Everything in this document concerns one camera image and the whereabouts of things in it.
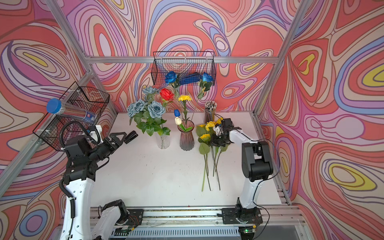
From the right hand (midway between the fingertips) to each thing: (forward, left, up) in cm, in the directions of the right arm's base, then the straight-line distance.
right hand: (210, 146), depth 95 cm
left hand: (-9, +44, +25) cm, 51 cm away
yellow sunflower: (0, -9, -3) cm, 9 cm away
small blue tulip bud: (+7, +20, +25) cm, 32 cm away
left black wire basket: (-10, +74, +30) cm, 81 cm away
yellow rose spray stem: (-2, +4, +1) cm, 4 cm away
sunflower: (0, -5, -4) cm, 6 cm away
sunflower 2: (+5, +3, 0) cm, 6 cm away
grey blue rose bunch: (0, +32, +31) cm, 45 cm away
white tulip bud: (-1, +18, +26) cm, 32 cm away
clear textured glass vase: (+4, +31, +2) cm, 31 cm away
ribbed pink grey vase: (0, +15, +6) cm, 16 cm away
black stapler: (+10, +54, 0) cm, 55 cm away
